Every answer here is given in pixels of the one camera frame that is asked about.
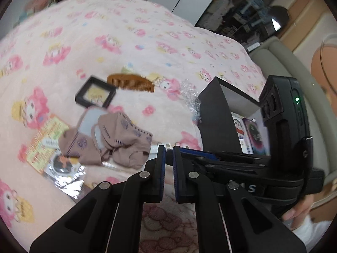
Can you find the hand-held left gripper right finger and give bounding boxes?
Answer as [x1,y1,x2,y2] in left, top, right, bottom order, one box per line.
[172,146,307,253]

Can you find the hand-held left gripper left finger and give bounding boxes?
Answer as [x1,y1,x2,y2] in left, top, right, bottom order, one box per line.
[29,145,167,253]

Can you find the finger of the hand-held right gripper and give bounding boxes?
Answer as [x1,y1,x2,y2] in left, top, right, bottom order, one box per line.
[194,160,272,178]
[179,147,271,164]

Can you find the cartoon bead kit packet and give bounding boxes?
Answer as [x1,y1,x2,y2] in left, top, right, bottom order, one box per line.
[231,112,244,149]

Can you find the black storage box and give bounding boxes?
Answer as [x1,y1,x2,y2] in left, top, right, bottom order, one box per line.
[197,76,261,155]

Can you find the person's right hand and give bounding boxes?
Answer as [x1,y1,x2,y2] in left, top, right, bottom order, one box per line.
[281,196,316,223]

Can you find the small white object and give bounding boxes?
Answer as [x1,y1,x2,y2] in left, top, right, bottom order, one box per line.
[151,143,173,155]

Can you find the purple printed packet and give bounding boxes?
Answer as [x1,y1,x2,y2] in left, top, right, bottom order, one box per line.
[242,118,265,155]

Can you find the clear bubble wrap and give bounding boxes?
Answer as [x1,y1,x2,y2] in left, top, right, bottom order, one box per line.
[179,80,204,124]

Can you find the person's head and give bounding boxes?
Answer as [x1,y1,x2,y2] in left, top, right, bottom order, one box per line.
[311,38,337,106]

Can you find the grey face mask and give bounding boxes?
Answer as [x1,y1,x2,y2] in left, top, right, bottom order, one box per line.
[77,108,106,149]

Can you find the silver foil packet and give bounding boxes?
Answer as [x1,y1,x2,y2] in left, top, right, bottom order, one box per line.
[44,153,88,200]

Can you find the person's white clothing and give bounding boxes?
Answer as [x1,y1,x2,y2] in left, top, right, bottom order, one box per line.
[290,215,335,246]

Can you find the brown wooden comb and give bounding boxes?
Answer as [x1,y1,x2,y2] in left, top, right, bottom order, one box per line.
[107,74,156,93]

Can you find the colourful printed leaflet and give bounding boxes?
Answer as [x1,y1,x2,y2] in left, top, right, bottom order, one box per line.
[18,114,70,175]

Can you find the black glass cabinet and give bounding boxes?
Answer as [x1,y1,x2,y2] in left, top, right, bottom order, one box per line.
[194,0,280,51]

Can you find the pink printed blanket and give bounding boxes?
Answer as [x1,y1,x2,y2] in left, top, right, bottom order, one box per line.
[0,0,267,253]

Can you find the black square display frame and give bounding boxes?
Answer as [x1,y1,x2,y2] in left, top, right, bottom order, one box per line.
[75,75,117,108]

